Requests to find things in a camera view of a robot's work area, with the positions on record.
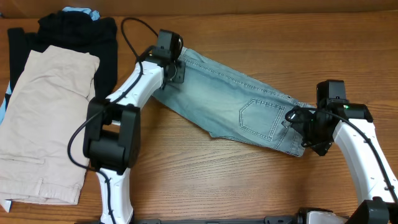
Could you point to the black garment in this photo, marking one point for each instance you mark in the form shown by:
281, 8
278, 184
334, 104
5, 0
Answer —
69, 30

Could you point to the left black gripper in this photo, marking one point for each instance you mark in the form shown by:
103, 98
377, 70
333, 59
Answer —
178, 73

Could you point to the light blue denim shorts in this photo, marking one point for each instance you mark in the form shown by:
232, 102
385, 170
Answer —
231, 105

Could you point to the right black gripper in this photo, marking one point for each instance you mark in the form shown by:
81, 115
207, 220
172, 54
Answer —
298, 119

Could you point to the beige folded shorts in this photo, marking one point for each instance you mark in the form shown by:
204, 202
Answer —
41, 140

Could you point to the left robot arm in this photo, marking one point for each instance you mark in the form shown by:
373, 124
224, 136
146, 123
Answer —
113, 128

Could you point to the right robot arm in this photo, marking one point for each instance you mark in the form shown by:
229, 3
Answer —
350, 126

